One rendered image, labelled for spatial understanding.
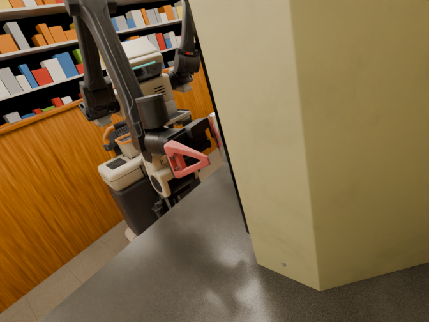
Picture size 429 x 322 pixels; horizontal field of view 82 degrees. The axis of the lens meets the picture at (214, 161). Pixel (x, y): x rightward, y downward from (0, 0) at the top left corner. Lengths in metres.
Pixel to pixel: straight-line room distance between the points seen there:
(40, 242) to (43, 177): 0.50
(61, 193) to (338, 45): 2.22
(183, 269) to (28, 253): 1.96
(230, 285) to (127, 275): 0.22
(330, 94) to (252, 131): 0.09
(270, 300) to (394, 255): 0.19
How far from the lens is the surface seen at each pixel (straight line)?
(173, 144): 0.42
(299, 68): 0.26
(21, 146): 2.21
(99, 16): 0.71
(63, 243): 2.45
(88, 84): 0.98
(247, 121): 0.30
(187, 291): 0.49
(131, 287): 0.55
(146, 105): 0.51
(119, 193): 1.52
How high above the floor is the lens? 1.31
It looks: 26 degrees down
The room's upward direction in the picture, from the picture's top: 16 degrees counter-clockwise
